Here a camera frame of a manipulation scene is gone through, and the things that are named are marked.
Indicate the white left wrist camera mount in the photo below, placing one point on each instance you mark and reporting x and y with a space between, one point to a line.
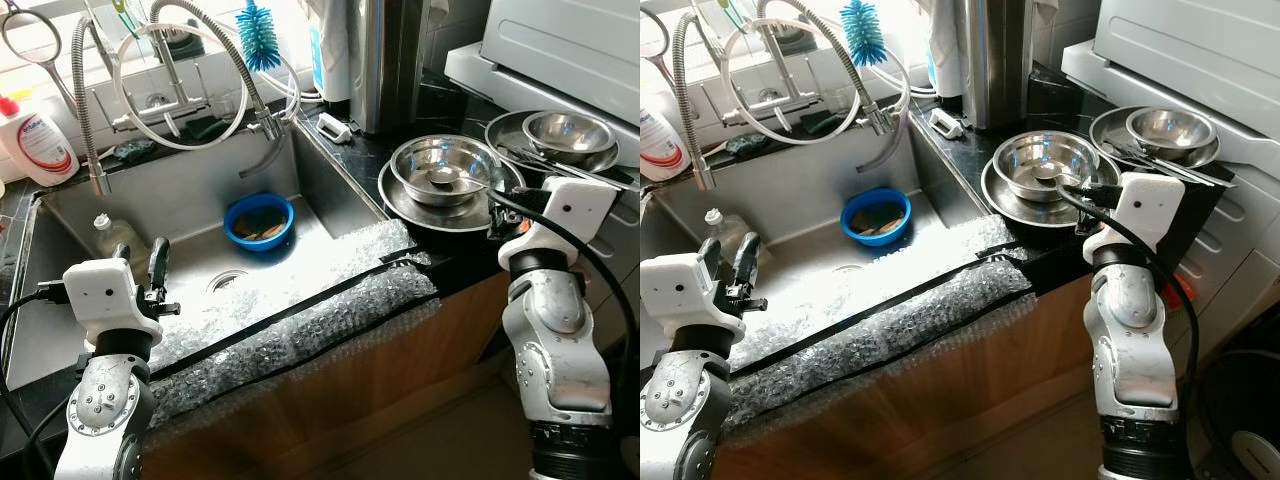
100 295
690 295

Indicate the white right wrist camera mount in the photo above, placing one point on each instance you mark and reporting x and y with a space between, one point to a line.
570 215
1145 210

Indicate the white drawer unit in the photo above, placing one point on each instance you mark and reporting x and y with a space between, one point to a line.
1230 270

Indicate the steel tongs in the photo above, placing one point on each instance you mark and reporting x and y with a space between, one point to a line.
590 172
1190 168

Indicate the tall steel appliance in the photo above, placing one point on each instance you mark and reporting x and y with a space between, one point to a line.
390 60
1000 60

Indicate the small steel bowl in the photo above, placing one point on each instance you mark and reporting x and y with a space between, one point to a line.
565 130
1170 128

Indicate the clear plastic bottle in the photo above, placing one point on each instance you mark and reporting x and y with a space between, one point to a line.
115 235
725 232

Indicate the dark green sponge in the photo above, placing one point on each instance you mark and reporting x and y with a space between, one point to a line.
130 150
205 125
815 122
745 142

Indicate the steel plate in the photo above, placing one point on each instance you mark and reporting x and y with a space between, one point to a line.
1110 130
505 135

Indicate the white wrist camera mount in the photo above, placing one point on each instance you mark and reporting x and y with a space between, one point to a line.
1145 210
570 215
100 295
690 295

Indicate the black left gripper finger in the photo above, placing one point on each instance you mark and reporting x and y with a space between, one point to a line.
707 262
122 252
158 265
747 262

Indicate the steel spoon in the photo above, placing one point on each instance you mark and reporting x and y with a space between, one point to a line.
445 180
1048 175

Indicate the white soap bottle red pump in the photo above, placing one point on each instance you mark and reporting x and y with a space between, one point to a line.
35 140
660 135

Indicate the large shallow steel basin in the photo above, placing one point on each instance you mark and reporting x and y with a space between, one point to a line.
995 198
395 205

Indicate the blue bottle brush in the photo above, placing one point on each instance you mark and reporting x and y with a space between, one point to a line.
862 32
258 35

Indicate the brown wooden cabinet front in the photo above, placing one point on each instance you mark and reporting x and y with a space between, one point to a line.
930 420
330 420

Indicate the stainless steel sink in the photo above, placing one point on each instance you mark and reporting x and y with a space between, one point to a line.
800 190
180 195

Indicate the chrome gooseneck faucet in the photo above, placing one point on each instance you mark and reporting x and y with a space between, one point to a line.
882 122
270 125

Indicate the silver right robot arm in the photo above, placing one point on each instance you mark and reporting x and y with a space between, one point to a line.
555 350
1135 340

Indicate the white countertop dishwasher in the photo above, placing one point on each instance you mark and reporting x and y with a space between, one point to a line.
560 50
1180 55

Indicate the blue plastic bowl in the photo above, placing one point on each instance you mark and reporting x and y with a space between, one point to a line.
232 228
850 222

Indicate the orange plastic object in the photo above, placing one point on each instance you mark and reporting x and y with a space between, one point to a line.
1188 290

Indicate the small white clip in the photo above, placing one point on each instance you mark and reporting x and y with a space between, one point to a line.
335 128
947 123

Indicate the steel mixing bowl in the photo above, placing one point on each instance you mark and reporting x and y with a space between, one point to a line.
1050 150
445 155

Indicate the black waste bin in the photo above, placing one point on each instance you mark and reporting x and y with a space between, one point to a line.
1240 420

